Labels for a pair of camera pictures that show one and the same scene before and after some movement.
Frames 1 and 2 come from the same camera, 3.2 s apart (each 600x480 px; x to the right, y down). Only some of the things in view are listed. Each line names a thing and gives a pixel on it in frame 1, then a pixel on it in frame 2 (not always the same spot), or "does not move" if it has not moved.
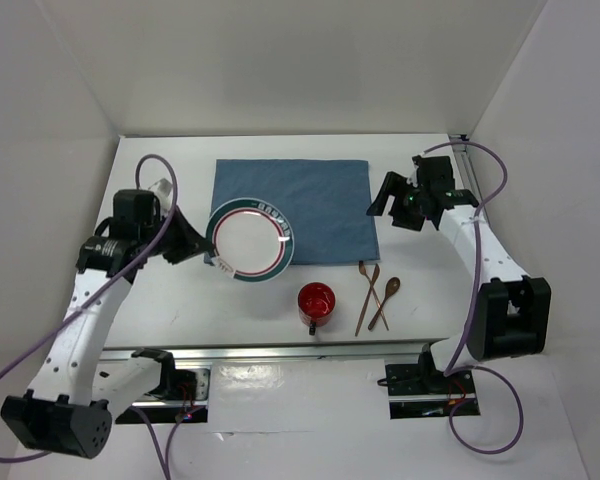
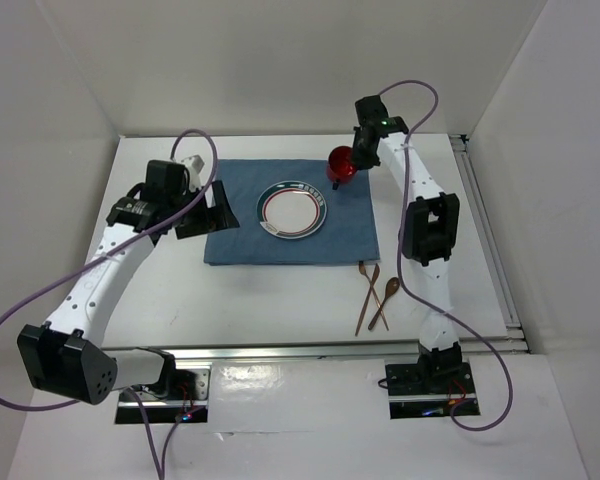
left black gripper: (191, 241) to (215, 218)
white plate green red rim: (252, 240) to (291, 209)
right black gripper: (396, 184) to (360, 160)
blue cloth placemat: (329, 203) does not move
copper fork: (362, 269) does not move
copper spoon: (392, 287) does not move
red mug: (316, 302) to (341, 166)
